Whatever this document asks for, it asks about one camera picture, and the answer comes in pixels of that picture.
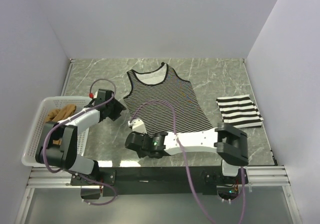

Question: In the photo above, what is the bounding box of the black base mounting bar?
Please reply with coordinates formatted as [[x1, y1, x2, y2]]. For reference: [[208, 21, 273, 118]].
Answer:
[[70, 166, 250, 201]]

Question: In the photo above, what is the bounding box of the thin-striped black white tank top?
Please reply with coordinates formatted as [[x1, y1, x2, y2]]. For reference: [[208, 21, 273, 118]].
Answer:
[[123, 62, 213, 135]]

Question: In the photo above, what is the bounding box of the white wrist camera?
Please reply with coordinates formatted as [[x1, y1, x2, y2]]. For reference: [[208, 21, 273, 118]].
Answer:
[[128, 118, 147, 134], [89, 91, 98, 99]]

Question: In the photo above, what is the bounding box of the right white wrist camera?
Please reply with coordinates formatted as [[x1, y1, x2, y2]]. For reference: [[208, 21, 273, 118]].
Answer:
[[128, 118, 147, 134]]

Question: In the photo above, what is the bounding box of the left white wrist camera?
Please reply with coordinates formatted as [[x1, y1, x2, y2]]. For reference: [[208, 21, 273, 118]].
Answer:
[[89, 91, 98, 99]]

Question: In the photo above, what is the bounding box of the aluminium frame rail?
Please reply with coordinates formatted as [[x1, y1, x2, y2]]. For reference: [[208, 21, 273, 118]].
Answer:
[[26, 166, 291, 189]]

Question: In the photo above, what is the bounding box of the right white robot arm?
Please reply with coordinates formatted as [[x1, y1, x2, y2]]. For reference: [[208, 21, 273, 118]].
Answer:
[[124, 123, 249, 184]]

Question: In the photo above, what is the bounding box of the wide-striped black white tank top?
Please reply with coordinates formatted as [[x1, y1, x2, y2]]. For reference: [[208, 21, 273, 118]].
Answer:
[[216, 94, 264, 129]]

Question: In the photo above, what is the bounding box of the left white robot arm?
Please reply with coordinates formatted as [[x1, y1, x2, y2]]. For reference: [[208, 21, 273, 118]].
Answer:
[[35, 89, 126, 185]]

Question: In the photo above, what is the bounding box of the tan tank top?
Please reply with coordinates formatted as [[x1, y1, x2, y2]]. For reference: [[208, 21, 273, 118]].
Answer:
[[44, 103, 77, 147]]

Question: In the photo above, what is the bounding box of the white plastic basket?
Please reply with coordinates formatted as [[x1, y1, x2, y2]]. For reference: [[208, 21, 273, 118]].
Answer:
[[21, 96, 91, 168]]

